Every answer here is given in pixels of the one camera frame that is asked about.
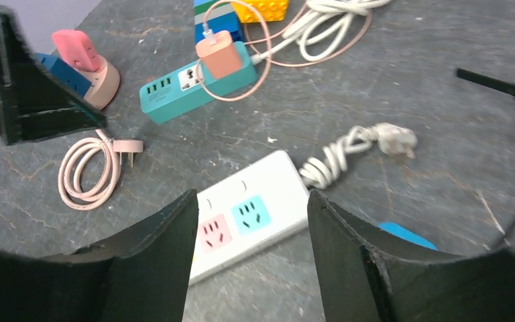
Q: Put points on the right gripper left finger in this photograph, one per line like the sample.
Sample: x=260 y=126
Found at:
x=139 y=274

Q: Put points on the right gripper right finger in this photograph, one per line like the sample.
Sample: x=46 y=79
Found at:
x=368 y=274

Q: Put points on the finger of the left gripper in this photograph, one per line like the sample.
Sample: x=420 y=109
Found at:
x=34 y=104

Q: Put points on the small blue plug adapter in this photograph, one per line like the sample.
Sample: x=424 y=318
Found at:
x=406 y=234

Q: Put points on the pink round socket reel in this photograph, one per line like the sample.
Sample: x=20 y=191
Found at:
x=105 y=83

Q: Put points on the white multicolour power strip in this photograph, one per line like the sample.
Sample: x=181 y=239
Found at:
x=266 y=202

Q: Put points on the small pink plug adapter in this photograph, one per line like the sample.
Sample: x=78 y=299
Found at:
x=218 y=53

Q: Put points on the pink flat plug adapter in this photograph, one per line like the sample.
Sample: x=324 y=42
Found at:
x=77 y=50

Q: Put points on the blue white cube adapter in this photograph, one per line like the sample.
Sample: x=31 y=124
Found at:
x=65 y=73

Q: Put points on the teal power strip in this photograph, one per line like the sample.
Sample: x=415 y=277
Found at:
x=179 y=92

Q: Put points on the blue green power strip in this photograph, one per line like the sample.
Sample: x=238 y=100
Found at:
x=223 y=17

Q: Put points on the yellow rectangular power strip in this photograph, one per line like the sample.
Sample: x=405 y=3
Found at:
x=271 y=10

